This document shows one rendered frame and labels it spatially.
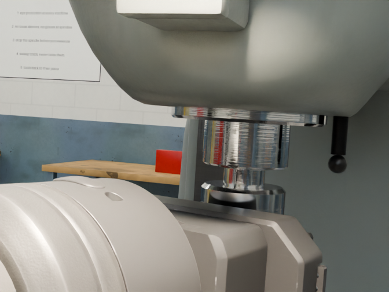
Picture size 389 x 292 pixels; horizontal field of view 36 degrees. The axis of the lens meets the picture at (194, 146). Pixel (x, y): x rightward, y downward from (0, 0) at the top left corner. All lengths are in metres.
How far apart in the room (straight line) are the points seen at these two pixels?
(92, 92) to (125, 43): 4.88
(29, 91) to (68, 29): 0.65
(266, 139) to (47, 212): 0.15
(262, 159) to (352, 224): 0.40
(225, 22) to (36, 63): 5.24
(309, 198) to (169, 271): 0.51
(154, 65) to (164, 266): 0.09
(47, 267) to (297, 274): 0.13
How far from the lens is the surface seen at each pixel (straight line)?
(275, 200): 0.32
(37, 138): 5.40
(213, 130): 0.32
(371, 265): 0.71
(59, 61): 5.32
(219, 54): 0.25
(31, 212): 0.18
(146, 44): 0.26
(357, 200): 0.70
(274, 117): 0.29
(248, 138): 0.31
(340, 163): 0.32
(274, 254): 0.27
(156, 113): 4.89
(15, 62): 5.56
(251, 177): 0.32
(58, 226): 0.18
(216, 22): 0.22
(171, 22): 0.23
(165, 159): 4.24
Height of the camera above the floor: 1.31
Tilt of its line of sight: 3 degrees down
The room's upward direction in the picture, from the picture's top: 4 degrees clockwise
